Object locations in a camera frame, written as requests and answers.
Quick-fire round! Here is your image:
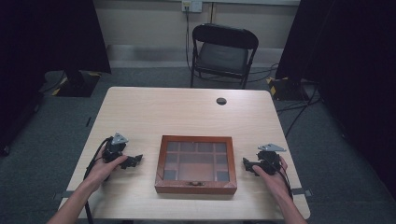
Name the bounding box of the person's left hand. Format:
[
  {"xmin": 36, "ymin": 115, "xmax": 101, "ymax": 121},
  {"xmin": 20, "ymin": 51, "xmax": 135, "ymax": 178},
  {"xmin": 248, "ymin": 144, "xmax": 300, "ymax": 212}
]
[{"xmin": 83, "ymin": 153, "xmax": 129, "ymax": 191}]

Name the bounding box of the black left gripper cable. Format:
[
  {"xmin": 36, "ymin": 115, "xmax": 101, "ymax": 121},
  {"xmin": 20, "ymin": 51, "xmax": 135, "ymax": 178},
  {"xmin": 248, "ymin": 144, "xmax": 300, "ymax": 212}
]
[{"xmin": 83, "ymin": 136, "xmax": 114, "ymax": 224}]

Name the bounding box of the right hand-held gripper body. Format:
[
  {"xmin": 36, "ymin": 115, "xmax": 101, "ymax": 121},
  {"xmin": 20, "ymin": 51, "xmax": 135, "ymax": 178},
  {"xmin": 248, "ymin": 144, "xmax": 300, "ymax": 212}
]
[{"xmin": 256, "ymin": 143, "xmax": 288, "ymax": 176}]

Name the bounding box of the black wall socket cable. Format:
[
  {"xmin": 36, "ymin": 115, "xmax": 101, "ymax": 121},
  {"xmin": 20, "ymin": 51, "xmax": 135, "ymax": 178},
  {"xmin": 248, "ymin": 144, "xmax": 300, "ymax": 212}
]
[{"xmin": 184, "ymin": 5, "xmax": 193, "ymax": 73}]

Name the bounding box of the grey table bracket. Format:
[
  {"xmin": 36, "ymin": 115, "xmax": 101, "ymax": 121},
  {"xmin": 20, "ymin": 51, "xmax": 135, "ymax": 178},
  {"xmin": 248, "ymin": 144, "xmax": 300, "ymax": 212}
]
[
  {"xmin": 51, "ymin": 189, "xmax": 75, "ymax": 201},
  {"xmin": 290, "ymin": 188, "xmax": 313, "ymax": 198}
]

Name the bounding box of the black floor cable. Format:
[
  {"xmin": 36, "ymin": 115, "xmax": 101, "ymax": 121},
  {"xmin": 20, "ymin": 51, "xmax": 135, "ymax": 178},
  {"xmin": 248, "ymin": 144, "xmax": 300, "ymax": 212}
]
[{"xmin": 276, "ymin": 83, "xmax": 323, "ymax": 138}]

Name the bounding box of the white wall socket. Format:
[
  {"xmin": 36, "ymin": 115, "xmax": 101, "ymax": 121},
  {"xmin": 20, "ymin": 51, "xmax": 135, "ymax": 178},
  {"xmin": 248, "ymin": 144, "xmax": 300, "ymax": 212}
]
[{"xmin": 181, "ymin": 0, "xmax": 204, "ymax": 14}]

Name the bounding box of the black folding chair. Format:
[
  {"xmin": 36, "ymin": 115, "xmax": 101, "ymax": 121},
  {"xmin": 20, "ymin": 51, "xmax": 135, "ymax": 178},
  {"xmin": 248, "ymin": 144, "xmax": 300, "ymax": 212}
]
[{"xmin": 190, "ymin": 22, "xmax": 260, "ymax": 91}]

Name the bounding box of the black curtain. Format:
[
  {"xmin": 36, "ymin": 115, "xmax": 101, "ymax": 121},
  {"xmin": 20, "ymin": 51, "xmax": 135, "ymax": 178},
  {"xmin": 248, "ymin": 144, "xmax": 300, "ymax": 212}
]
[
  {"xmin": 0, "ymin": 0, "xmax": 112, "ymax": 157},
  {"xmin": 275, "ymin": 0, "xmax": 396, "ymax": 200}
]

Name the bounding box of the wooden box with glass lid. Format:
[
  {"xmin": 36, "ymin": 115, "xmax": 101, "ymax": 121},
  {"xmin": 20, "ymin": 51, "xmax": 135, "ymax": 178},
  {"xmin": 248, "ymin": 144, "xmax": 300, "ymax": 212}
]
[{"xmin": 154, "ymin": 134, "xmax": 238, "ymax": 196}]

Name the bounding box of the person's right hand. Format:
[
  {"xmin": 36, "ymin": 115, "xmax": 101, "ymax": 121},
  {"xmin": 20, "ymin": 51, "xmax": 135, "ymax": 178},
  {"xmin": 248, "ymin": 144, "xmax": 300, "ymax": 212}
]
[{"xmin": 251, "ymin": 155, "xmax": 291, "ymax": 200}]

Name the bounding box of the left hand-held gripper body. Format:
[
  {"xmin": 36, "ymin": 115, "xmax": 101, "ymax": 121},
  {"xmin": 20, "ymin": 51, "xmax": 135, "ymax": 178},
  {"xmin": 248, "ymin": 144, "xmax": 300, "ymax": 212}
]
[{"xmin": 102, "ymin": 132, "xmax": 130, "ymax": 163}]

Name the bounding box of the black stand base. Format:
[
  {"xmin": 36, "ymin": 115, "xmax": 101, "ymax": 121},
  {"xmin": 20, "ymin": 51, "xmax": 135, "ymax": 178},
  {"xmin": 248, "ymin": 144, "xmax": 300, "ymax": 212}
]
[
  {"xmin": 52, "ymin": 70, "xmax": 103, "ymax": 98},
  {"xmin": 266, "ymin": 76, "xmax": 311, "ymax": 102}
]

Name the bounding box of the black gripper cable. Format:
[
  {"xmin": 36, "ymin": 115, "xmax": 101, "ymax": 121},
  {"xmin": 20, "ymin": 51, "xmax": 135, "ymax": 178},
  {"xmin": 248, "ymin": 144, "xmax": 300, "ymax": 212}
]
[
  {"xmin": 270, "ymin": 161, "xmax": 294, "ymax": 201},
  {"xmin": 83, "ymin": 136, "xmax": 114, "ymax": 224}
]

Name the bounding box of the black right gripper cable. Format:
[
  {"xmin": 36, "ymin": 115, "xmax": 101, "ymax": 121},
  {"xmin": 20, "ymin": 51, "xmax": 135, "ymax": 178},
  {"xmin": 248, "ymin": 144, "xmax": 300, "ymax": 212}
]
[{"xmin": 270, "ymin": 161, "xmax": 294, "ymax": 201}]

